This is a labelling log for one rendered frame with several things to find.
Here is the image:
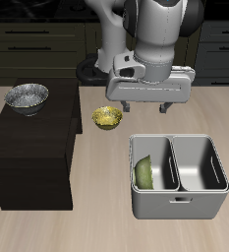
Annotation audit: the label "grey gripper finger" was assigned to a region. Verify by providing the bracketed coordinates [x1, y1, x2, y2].
[159, 101, 174, 114]
[120, 100, 132, 113]

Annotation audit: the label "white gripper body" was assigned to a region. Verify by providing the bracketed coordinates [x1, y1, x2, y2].
[105, 64, 197, 104]

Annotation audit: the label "yellow bowl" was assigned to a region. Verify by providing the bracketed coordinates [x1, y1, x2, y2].
[91, 105, 124, 131]

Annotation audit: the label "green bowl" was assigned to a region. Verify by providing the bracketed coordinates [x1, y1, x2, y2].
[134, 155, 155, 191]

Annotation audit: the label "white basket with two bins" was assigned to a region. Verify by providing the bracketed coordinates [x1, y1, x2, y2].
[128, 133, 229, 221]

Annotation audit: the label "dark wooden cabinet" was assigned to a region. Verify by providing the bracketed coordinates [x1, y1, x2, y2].
[0, 77, 84, 212]

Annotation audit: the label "dark kitchen cupboards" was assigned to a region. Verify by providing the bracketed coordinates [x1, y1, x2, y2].
[0, 0, 229, 88]

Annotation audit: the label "flat black base plate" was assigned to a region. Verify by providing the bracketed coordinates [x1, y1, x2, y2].
[75, 53, 111, 87]

